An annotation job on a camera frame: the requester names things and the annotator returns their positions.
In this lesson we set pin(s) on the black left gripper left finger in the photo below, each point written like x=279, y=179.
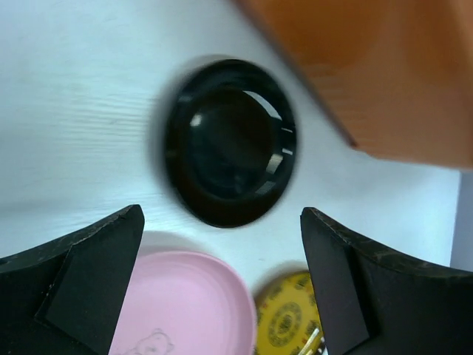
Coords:
x=65, y=296

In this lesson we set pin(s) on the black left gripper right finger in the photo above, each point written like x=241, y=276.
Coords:
x=373, y=299

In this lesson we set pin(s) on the orange plastic bin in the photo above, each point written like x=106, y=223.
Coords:
x=396, y=76

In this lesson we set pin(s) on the yellow patterned round plate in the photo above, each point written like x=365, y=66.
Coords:
x=288, y=320

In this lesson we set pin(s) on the pink round plate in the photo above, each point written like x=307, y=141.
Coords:
x=182, y=302

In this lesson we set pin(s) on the black round plate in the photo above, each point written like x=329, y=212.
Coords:
x=230, y=143

